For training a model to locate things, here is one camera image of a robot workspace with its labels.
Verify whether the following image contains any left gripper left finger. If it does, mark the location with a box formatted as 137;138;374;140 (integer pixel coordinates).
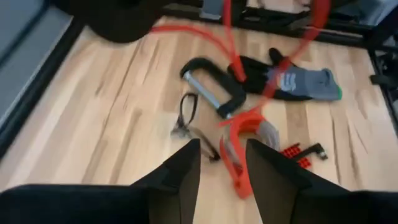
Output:
0;138;201;224

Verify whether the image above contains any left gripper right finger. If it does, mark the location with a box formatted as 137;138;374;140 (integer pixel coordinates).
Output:
245;138;398;224

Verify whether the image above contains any long red cord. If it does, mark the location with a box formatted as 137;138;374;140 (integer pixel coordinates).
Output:
150;0;332;127

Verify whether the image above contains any red bit holder block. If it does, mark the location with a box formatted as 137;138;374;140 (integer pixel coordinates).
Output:
281;145;313;170

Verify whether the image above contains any black ratchet wrench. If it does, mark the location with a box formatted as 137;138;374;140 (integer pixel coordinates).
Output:
292;142;329;162

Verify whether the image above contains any red tape dispenser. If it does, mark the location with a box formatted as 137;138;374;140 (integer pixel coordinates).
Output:
218;110;280;200

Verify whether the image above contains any black grey work glove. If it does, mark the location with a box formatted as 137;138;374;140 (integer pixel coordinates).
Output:
228;47;343;102

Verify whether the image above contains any black C-clamp silver screw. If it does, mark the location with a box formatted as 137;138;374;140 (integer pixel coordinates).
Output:
179;57;247;121

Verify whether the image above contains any black aluminium table frame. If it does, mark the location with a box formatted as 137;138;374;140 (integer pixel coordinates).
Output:
0;0;398;156

